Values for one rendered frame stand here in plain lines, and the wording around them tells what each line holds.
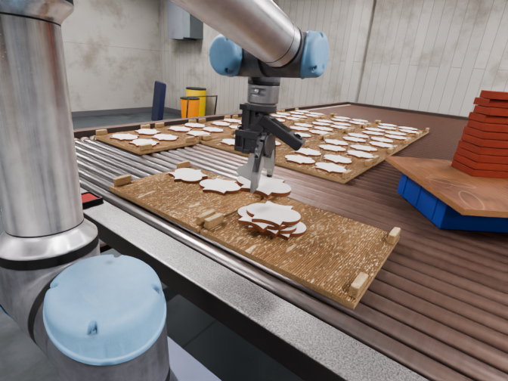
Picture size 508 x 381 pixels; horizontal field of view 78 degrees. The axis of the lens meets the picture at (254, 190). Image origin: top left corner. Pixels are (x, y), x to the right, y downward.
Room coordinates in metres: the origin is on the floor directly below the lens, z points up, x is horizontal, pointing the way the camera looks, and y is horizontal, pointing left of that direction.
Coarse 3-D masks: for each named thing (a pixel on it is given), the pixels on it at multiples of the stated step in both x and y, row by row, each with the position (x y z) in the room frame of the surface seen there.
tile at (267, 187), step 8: (240, 176) 0.79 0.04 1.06; (264, 176) 0.81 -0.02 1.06; (240, 184) 0.74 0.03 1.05; (248, 184) 0.74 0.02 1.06; (264, 184) 0.75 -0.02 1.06; (272, 184) 0.76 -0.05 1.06; (280, 184) 0.76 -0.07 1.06; (256, 192) 0.71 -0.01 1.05; (264, 192) 0.70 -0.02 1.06; (272, 192) 0.71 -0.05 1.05; (280, 192) 0.71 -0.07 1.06; (288, 192) 0.72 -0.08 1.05
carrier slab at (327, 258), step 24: (312, 216) 0.84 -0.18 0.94; (336, 216) 0.85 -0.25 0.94; (216, 240) 0.68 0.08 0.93; (240, 240) 0.67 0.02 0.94; (264, 240) 0.68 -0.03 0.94; (288, 240) 0.69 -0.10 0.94; (312, 240) 0.70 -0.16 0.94; (336, 240) 0.71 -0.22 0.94; (360, 240) 0.72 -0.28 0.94; (384, 240) 0.73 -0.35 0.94; (264, 264) 0.60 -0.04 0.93; (288, 264) 0.59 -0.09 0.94; (312, 264) 0.59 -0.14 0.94; (336, 264) 0.60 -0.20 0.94; (360, 264) 0.61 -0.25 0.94; (312, 288) 0.53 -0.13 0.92; (336, 288) 0.52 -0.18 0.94
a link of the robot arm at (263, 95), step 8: (248, 88) 0.75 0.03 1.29; (256, 88) 0.74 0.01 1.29; (264, 88) 0.73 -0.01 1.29; (272, 88) 0.74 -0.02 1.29; (248, 96) 0.75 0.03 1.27; (256, 96) 0.73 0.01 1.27; (264, 96) 0.73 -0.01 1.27; (272, 96) 0.74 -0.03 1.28; (256, 104) 0.74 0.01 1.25; (264, 104) 0.74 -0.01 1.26; (272, 104) 0.75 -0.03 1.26
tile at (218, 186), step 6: (204, 180) 1.04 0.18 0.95; (210, 180) 1.05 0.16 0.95; (216, 180) 1.05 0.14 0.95; (222, 180) 1.06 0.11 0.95; (204, 186) 0.99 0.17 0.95; (210, 186) 0.99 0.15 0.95; (216, 186) 0.99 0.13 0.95; (222, 186) 1.00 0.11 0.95; (228, 186) 1.00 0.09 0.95; (234, 186) 1.01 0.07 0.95; (204, 192) 0.96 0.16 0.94; (210, 192) 0.96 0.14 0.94; (216, 192) 0.96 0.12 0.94; (222, 192) 0.95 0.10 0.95; (228, 192) 0.96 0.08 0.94; (234, 192) 0.97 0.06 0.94
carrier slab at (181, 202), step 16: (160, 176) 1.08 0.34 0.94; (208, 176) 1.12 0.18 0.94; (128, 192) 0.91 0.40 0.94; (144, 192) 0.92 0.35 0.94; (160, 192) 0.93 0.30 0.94; (176, 192) 0.94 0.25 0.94; (192, 192) 0.95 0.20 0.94; (240, 192) 0.99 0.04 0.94; (160, 208) 0.82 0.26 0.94; (176, 208) 0.83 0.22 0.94; (192, 208) 0.83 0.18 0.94; (208, 208) 0.84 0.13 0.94; (224, 208) 0.85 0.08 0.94; (192, 224) 0.74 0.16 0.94
